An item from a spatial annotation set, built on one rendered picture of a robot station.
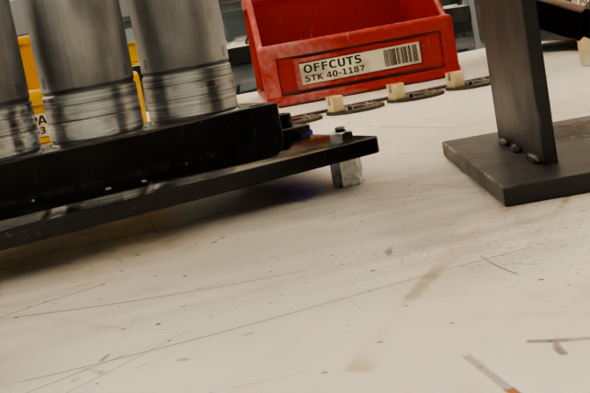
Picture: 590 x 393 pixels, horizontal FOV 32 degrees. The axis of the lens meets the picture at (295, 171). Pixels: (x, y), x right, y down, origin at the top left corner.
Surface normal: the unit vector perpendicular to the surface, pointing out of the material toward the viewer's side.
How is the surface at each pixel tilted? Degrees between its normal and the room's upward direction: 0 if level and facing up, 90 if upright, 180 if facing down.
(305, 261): 0
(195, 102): 90
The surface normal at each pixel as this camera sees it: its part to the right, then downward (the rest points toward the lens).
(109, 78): 0.59, 0.01
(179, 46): 0.04, 0.14
